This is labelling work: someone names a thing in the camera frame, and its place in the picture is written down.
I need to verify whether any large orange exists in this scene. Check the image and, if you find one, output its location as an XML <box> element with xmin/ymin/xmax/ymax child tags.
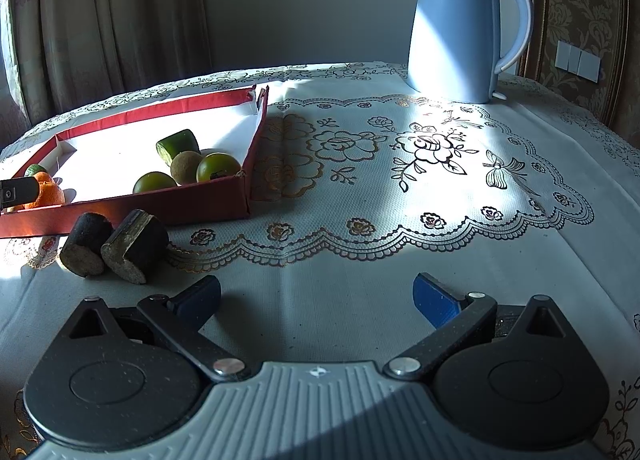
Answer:
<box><xmin>22</xmin><ymin>171</ymin><xmax>66</xmax><ymax>209</ymax></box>

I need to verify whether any green round fruit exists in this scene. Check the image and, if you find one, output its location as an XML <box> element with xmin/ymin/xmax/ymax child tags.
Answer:
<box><xmin>196</xmin><ymin>153</ymin><xmax>242</xmax><ymax>184</ymax></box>
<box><xmin>133</xmin><ymin>171</ymin><xmax>178</xmax><ymax>195</ymax></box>

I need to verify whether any white wall switch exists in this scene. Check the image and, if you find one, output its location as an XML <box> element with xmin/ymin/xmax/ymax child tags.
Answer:
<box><xmin>555</xmin><ymin>40</ymin><xmax>601</xmax><ymax>79</ymax></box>

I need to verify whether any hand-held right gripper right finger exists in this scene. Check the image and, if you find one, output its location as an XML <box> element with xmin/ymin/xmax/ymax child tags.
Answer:
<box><xmin>385</xmin><ymin>272</ymin><xmax>571</xmax><ymax>382</ymax></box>

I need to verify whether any brown kiwi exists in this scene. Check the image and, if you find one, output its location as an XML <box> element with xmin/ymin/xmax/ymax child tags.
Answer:
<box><xmin>170</xmin><ymin>151</ymin><xmax>203</xmax><ymax>185</ymax></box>

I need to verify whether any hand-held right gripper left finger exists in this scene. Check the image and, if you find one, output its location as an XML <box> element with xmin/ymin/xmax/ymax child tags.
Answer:
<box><xmin>66</xmin><ymin>275</ymin><xmax>251</xmax><ymax>383</ymax></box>

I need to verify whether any dark cylindrical block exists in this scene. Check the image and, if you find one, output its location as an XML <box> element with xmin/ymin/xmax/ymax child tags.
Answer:
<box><xmin>59</xmin><ymin>212</ymin><xmax>115</xmax><ymax>279</ymax></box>

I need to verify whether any red cardboard box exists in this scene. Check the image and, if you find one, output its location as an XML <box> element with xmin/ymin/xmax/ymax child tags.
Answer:
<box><xmin>0</xmin><ymin>84</ymin><xmax>270</xmax><ymax>239</ymax></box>

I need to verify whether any patterned beige curtain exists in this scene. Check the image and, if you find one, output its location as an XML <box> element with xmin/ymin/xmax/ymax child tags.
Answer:
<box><xmin>0</xmin><ymin>0</ymin><xmax>213</xmax><ymax>125</ymax></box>

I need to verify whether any green cut fruit piece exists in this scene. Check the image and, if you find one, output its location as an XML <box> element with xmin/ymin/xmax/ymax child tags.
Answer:
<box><xmin>156</xmin><ymin>129</ymin><xmax>202</xmax><ymax>164</ymax></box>

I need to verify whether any light blue electric kettle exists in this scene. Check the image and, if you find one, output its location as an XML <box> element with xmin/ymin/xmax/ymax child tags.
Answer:
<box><xmin>405</xmin><ymin>0</ymin><xmax>535</xmax><ymax>104</ymax></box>

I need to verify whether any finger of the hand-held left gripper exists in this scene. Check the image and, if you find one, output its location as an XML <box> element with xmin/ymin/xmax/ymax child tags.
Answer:
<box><xmin>0</xmin><ymin>177</ymin><xmax>41</xmax><ymax>213</ymax></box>

